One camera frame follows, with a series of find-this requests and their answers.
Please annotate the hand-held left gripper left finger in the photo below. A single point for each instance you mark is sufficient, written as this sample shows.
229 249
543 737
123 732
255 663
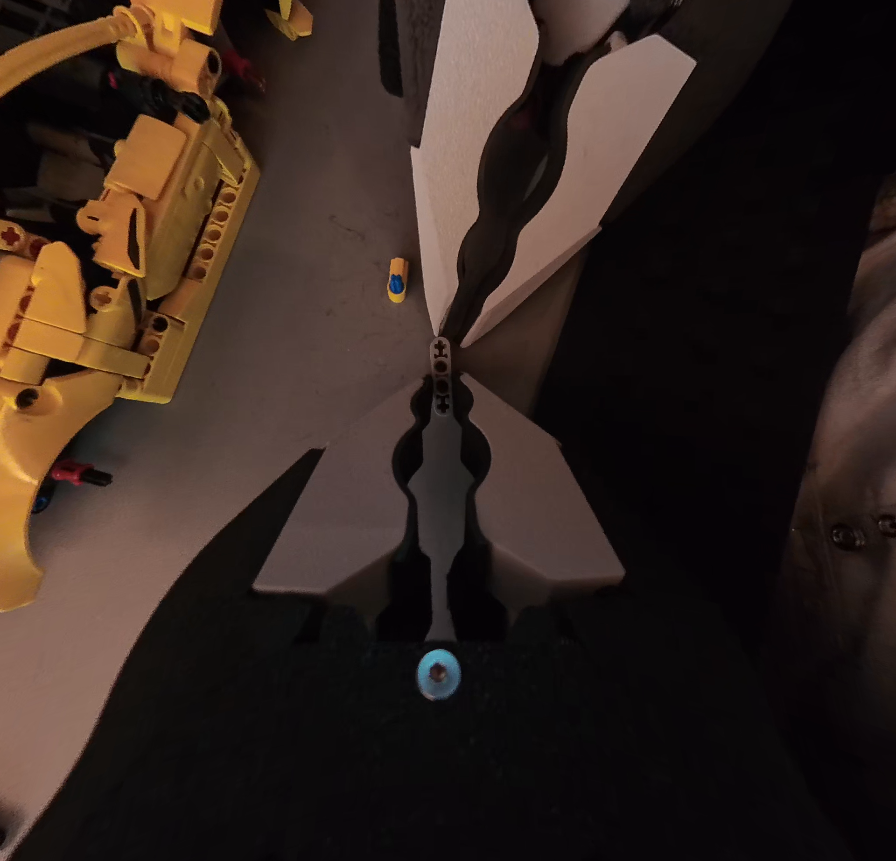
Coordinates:
329 525

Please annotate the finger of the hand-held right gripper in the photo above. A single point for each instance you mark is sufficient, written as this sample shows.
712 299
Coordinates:
462 104
616 118

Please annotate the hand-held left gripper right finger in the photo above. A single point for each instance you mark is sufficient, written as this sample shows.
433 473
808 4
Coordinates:
553 518

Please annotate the yellow pin connector piece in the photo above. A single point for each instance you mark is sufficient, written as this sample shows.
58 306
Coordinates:
399 267

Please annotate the grey beam piece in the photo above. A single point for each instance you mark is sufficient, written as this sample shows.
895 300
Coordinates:
441 378

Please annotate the yellow brick car model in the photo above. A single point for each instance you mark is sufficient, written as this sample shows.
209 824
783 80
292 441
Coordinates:
175 174

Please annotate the grey desk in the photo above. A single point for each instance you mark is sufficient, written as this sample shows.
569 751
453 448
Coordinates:
315 350

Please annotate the black fleece-lined jacket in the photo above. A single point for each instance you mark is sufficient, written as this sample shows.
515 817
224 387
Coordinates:
840 455

